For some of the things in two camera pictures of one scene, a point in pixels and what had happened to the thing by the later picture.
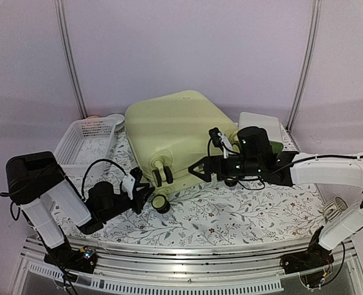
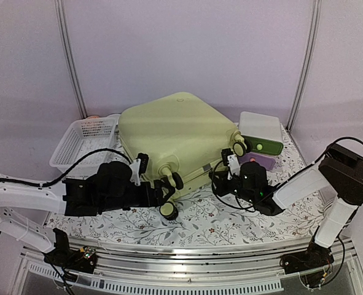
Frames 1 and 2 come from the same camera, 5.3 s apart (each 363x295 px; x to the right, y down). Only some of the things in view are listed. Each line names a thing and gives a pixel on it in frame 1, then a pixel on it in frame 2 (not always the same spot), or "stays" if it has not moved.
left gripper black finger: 140,196 → 158,194
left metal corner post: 60,11 stays
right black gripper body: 250,167 → 223,189
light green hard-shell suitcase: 167,135 stays
